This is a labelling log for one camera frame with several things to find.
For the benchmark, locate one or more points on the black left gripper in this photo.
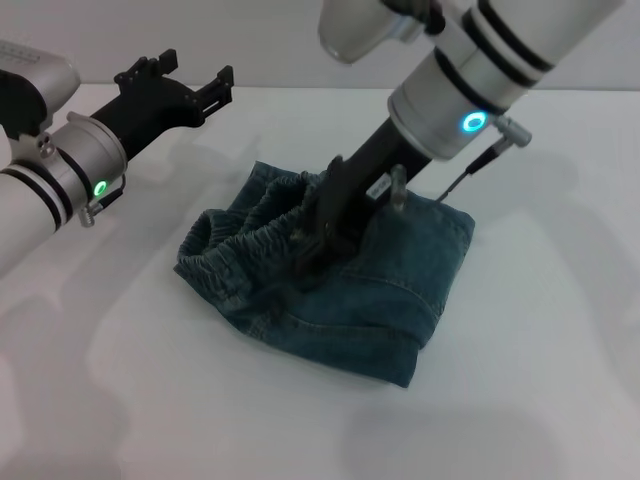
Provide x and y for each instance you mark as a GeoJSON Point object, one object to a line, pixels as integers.
{"type": "Point", "coordinates": [150, 110]}

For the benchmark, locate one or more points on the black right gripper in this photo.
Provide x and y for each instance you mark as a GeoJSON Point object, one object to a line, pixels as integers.
{"type": "Point", "coordinates": [380, 155]}

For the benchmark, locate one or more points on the blue washed denim shorts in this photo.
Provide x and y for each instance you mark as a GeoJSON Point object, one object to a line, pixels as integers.
{"type": "Point", "coordinates": [380, 280]}

